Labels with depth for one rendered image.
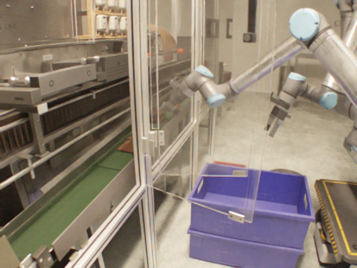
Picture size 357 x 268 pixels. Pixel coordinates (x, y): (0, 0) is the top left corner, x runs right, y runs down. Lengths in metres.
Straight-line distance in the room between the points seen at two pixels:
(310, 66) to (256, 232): 4.93
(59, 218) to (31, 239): 0.11
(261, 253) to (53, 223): 1.01
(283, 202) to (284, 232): 0.38
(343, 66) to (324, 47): 0.09
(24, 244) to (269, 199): 1.33
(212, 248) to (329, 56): 1.07
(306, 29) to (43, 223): 1.07
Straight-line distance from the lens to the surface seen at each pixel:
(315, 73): 5.97
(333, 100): 1.40
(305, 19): 1.00
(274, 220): 1.28
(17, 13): 1.25
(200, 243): 1.44
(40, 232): 0.84
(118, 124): 1.45
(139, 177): 1.05
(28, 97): 0.76
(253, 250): 1.42
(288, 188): 1.61
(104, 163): 1.10
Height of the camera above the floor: 1.16
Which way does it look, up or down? 21 degrees down
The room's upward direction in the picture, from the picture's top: straight up
